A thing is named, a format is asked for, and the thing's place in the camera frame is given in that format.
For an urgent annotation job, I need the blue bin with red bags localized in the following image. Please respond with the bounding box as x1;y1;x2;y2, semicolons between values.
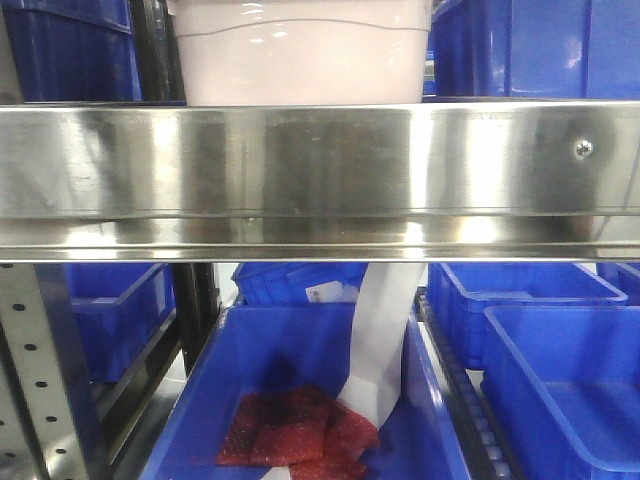
141;304;470;479

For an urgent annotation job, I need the blue bin behind right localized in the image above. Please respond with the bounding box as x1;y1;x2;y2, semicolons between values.
426;262;628;370

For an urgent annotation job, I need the blue bin lower right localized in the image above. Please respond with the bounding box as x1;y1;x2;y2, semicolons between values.
482;306;639;479

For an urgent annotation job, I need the blue bin upper left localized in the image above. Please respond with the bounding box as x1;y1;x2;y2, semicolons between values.
1;1;142;102

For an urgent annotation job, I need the white lidded plastic bin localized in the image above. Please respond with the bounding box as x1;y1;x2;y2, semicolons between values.
167;1;432;106

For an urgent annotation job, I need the blue bin upper right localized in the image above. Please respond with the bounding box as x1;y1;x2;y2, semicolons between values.
431;1;639;100

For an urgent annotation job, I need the perforated steel shelf post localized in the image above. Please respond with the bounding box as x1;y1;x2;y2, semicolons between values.
1;262;113;479

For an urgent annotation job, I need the blue bin lower left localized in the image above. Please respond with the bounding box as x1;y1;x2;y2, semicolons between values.
64;263;175;383

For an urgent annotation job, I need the blue bin rear centre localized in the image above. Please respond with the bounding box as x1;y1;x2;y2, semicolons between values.
232;262;368;305

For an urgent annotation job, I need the stainless steel shelf rail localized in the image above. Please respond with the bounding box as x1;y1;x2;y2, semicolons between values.
1;98;639;262

